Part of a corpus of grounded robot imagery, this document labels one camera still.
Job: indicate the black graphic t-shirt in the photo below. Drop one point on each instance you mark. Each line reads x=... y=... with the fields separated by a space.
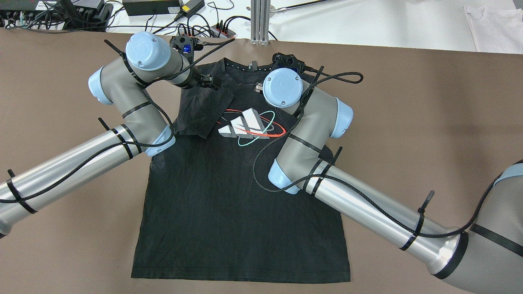
x=209 y=211

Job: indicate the reacher grabber stick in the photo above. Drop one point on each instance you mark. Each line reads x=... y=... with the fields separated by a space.
x=297 y=6

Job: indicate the aluminium frame post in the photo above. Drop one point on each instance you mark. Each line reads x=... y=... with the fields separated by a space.
x=259 y=18

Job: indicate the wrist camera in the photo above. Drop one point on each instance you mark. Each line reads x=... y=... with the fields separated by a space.
x=185 y=44
x=288 y=61

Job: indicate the orange USB hub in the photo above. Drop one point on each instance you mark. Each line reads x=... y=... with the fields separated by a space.
x=220 y=31

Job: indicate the white t-shirt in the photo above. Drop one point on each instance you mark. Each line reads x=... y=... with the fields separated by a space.
x=495 y=30

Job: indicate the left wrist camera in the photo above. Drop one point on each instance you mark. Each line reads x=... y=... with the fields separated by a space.
x=185 y=44

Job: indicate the black power adapter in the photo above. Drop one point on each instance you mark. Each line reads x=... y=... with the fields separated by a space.
x=161 y=7

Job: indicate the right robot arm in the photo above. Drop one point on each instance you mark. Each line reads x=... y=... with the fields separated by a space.
x=484 y=256

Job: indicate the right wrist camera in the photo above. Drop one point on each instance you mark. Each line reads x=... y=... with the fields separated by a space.
x=288 y=61

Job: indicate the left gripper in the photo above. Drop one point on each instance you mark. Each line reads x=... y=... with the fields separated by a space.
x=191 y=82

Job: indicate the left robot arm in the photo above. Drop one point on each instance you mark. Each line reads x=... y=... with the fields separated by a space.
x=74 y=106

